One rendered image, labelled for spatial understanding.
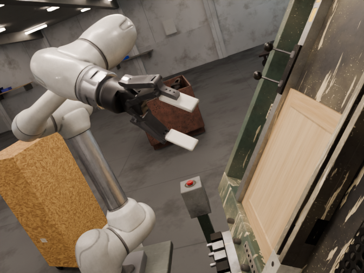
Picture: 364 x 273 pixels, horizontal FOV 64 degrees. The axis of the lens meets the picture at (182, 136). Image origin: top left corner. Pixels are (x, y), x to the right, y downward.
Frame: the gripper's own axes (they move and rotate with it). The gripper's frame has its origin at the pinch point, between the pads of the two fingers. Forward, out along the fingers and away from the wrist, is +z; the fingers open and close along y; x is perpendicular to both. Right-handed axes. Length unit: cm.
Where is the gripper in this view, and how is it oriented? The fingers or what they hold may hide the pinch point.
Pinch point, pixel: (190, 125)
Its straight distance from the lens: 58.5
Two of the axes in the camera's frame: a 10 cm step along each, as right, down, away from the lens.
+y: -0.4, -5.6, -8.3
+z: 8.8, 3.8, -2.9
